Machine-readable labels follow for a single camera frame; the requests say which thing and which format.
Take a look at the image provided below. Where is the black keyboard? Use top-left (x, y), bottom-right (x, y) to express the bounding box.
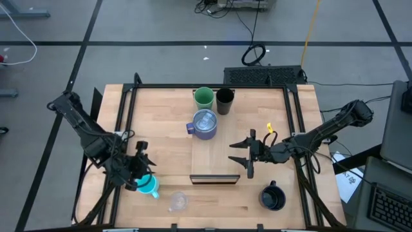
top-left (368, 182), bottom-right (412, 232)

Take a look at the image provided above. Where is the cyan mug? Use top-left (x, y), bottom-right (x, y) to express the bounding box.
top-left (134, 173), bottom-right (161, 199)

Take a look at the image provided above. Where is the dark brown tumbler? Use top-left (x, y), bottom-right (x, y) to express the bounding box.
top-left (215, 87), bottom-right (236, 116)

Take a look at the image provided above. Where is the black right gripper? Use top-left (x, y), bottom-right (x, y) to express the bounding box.
top-left (227, 128), bottom-right (292, 180)

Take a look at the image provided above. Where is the black floor cable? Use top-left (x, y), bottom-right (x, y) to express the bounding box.
top-left (234, 0), bottom-right (262, 62)

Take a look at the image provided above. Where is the black cable bundle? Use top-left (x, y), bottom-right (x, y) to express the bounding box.
top-left (194, 0), bottom-right (234, 19)

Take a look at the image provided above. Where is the black table frame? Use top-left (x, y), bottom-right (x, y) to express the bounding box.
top-left (77, 72), bottom-right (347, 231)

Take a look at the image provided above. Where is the white paper sheet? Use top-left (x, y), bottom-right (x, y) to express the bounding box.
top-left (331, 151), bottom-right (364, 204)

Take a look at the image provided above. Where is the purple mug with lid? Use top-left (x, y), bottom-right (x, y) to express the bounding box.
top-left (185, 108), bottom-right (218, 141)

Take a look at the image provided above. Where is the wooden shelf with black frame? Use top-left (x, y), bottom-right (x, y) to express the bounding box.
top-left (189, 89), bottom-right (241, 186)

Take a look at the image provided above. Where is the clear glass cup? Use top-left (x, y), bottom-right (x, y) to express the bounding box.
top-left (167, 191), bottom-right (190, 213)

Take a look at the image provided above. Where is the white cable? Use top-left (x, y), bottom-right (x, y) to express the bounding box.
top-left (0, 2), bottom-right (39, 66)

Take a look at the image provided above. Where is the grey equipment box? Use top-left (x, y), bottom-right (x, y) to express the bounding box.
top-left (217, 0), bottom-right (277, 10)

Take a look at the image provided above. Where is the coiled black cable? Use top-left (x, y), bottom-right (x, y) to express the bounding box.
top-left (241, 43), bottom-right (267, 67)

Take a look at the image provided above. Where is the black device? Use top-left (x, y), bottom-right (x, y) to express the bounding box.
top-left (400, 89), bottom-right (412, 114)

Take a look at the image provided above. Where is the black mug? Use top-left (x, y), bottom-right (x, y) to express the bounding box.
top-left (258, 180), bottom-right (287, 212)

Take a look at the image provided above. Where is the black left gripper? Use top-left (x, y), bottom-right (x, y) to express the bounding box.
top-left (111, 140), bottom-right (158, 191)

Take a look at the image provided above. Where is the black computer case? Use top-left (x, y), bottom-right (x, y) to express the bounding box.
top-left (223, 65), bottom-right (307, 86)

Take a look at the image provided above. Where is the green cup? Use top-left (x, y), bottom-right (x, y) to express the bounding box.
top-left (193, 86), bottom-right (216, 111)

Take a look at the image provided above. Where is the thin black cable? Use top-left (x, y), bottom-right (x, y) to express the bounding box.
top-left (305, 80), bottom-right (395, 87)

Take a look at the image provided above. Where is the grey desk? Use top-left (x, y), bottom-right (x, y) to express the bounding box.
top-left (379, 79), bottom-right (412, 171)
top-left (352, 156), bottom-right (412, 232)

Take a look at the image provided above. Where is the yellow cable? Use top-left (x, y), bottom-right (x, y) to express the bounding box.
top-left (300, 0), bottom-right (323, 68)

